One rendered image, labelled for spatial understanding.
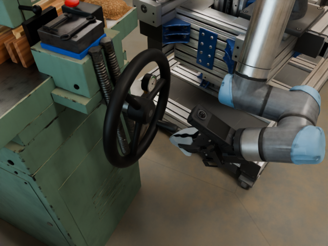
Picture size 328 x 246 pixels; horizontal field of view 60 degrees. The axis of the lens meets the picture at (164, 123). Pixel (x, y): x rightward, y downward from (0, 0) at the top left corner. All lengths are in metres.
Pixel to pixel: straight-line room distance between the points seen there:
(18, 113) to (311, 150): 0.57
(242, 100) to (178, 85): 1.05
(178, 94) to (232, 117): 0.33
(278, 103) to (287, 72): 1.28
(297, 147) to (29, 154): 0.56
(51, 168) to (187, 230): 0.79
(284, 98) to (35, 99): 0.53
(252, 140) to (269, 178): 0.99
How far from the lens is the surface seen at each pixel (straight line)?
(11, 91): 0.66
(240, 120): 1.53
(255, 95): 0.66
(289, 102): 0.67
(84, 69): 0.59
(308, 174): 1.70
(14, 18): 0.73
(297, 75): 1.94
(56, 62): 0.63
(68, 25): 0.63
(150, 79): 0.96
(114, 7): 0.86
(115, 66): 0.65
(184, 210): 1.43
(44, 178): 0.78
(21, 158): 0.69
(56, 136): 0.74
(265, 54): 0.65
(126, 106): 0.67
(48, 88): 0.67
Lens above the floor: 1.28
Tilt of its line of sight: 47 degrees down
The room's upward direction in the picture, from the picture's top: straight up
